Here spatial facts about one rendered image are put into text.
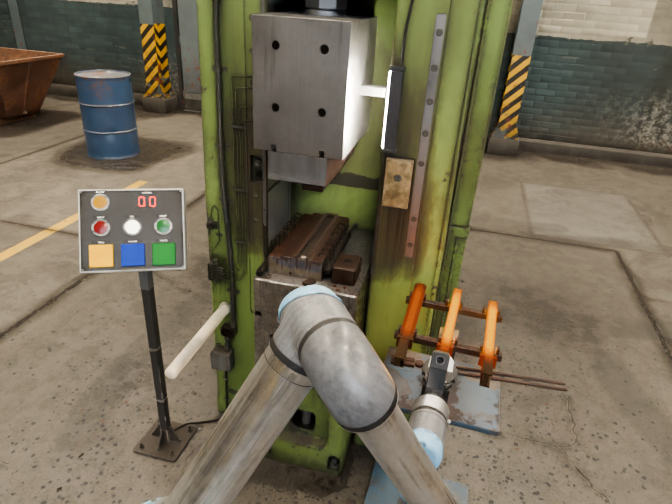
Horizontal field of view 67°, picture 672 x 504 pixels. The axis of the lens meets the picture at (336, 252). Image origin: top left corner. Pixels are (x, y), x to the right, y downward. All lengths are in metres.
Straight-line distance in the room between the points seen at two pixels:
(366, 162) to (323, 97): 0.59
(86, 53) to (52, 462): 7.77
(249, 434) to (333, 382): 0.23
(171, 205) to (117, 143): 4.48
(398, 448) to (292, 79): 1.10
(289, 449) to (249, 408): 1.37
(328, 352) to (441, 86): 1.08
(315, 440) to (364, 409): 1.47
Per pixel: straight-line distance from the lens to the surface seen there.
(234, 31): 1.83
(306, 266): 1.81
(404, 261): 1.87
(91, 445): 2.63
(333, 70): 1.58
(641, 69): 7.72
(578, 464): 2.72
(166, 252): 1.83
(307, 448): 2.28
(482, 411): 1.76
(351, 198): 2.18
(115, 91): 6.19
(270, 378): 0.93
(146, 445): 2.54
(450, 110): 1.70
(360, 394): 0.81
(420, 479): 1.04
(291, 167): 1.68
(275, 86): 1.64
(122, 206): 1.87
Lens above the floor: 1.84
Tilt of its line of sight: 27 degrees down
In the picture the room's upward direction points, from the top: 4 degrees clockwise
